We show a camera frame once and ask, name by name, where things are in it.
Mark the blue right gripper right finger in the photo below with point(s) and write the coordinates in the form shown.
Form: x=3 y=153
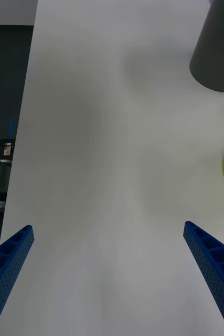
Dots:
x=216 y=267

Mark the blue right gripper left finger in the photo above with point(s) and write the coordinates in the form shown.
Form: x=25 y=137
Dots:
x=9 y=265

